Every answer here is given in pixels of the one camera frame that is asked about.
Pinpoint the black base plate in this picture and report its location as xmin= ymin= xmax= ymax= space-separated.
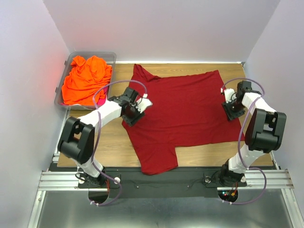
xmin=76 ymin=167 xmax=247 ymax=199

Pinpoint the aluminium frame rail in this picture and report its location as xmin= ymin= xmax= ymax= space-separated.
xmin=28 ymin=120 xmax=303 ymax=228

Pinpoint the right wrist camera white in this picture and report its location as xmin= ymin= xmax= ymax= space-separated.
xmin=220 ymin=88 xmax=237 ymax=103

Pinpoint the dark red t shirt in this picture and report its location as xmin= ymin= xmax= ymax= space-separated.
xmin=123 ymin=64 xmax=244 ymax=175

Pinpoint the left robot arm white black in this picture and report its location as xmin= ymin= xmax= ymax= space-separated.
xmin=57 ymin=87 xmax=152 ymax=188

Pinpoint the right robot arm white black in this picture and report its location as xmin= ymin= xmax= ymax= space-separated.
xmin=219 ymin=78 xmax=287 ymax=185

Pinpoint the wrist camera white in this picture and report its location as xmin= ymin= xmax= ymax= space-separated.
xmin=135 ymin=98 xmax=152 ymax=113
xmin=220 ymin=88 xmax=237 ymax=103

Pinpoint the orange t shirt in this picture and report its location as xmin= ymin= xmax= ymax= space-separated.
xmin=62 ymin=56 xmax=112 ymax=106

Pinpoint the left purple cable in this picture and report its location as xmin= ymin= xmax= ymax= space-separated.
xmin=89 ymin=79 xmax=149 ymax=207

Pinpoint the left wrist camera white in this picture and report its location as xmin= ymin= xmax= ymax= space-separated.
xmin=135 ymin=98 xmax=152 ymax=113

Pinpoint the clear plastic bin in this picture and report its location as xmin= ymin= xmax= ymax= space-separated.
xmin=54 ymin=51 xmax=116 ymax=111

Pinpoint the pink t shirt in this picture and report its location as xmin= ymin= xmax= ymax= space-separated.
xmin=95 ymin=87 xmax=108 ymax=106

